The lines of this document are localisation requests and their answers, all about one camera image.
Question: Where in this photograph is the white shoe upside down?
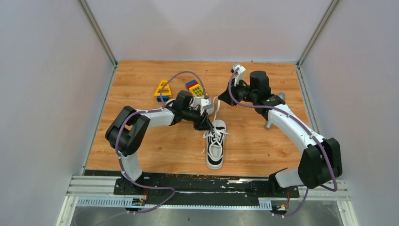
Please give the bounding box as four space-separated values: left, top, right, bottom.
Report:
165 99 179 107

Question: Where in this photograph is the aluminium frame rail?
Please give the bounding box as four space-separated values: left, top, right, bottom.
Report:
66 176 121 197

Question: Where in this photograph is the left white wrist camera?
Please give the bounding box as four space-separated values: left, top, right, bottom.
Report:
192 97 215 115

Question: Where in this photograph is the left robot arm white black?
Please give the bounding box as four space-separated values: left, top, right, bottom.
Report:
105 90 214 194

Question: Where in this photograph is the white slotted cable duct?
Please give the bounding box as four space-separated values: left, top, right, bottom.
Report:
76 196 272 210

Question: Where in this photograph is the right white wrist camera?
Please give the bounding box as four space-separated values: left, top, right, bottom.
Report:
231 64 246 87

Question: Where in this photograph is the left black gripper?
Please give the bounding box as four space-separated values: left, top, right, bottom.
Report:
182 107 214 132

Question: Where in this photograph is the white shoelace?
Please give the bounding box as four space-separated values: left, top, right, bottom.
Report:
202 99 230 159

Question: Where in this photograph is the colourful toy block stack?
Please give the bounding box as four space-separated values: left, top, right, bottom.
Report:
185 80 205 97

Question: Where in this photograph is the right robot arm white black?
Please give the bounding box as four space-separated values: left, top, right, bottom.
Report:
218 69 343 197

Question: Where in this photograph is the grey metal cylinder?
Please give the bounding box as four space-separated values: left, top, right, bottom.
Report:
264 92 286 130

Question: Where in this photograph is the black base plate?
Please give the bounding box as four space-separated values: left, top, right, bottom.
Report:
84 170 300 206

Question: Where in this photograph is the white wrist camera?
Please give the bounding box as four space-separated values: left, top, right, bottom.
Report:
192 97 215 115
231 64 246 87

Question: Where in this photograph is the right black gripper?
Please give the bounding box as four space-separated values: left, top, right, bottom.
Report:
218 78 257 107

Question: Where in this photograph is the yellow triangle toy block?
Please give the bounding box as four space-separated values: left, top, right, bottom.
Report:
154 80 173 102

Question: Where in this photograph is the black white sneaker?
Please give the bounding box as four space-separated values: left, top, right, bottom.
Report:
203 120 229 170

